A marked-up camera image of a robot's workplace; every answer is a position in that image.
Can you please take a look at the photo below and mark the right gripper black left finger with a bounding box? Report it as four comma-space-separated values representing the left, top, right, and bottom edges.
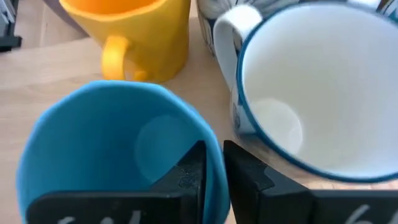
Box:
26, 139, 208, 224

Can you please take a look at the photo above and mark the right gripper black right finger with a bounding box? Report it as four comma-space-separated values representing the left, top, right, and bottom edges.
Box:
223, 139, 398, 224

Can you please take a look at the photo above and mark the light blue mug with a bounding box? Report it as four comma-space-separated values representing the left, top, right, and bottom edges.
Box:
15, 80, 231, 224

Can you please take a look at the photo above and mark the dark blue white-leaf mug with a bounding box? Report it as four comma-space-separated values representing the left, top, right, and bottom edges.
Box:
213, 1, 398, 184

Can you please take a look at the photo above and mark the yellow mug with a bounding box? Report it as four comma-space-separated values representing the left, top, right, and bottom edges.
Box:
58, 0, 192, 84

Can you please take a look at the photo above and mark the white mug with blue flowers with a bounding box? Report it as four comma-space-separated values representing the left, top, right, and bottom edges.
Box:
196, 0, 301, 58

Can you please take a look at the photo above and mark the black metal table frame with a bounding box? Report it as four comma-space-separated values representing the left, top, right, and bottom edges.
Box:
0, 0, 23, 53

